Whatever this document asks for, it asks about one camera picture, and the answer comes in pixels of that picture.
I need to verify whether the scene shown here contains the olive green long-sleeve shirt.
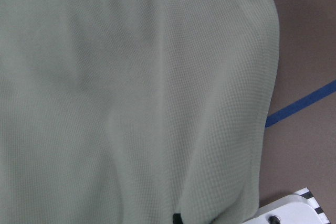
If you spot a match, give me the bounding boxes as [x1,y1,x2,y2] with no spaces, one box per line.
[1,0,279,223]

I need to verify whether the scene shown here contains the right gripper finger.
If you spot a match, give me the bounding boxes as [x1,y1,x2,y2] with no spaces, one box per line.
[172,213,183,224]

